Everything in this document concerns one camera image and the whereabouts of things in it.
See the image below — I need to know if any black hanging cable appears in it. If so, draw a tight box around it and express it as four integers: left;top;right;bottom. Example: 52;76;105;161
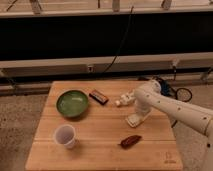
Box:
102;4;135;74

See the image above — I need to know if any dark red chili pepper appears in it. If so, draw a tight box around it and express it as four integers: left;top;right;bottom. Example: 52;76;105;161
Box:
120;135;141;149

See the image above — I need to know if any green bowl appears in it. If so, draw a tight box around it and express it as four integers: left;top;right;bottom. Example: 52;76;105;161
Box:
56;90;89;118

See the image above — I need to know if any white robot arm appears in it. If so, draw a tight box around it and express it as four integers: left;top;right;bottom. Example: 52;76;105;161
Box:
134;80;213;171

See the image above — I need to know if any wooden cutting board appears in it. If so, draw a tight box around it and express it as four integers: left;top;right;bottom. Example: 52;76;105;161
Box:
26;81;183;171

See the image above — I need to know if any white sponge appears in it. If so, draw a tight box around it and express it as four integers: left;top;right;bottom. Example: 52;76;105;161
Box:
126;114;143;128

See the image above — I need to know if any black cable on floor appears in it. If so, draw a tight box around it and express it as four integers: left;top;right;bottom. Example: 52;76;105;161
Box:
159;77;194;129

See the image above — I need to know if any brown chocolate bar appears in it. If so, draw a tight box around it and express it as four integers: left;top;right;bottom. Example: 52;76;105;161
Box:
89;90;109;105

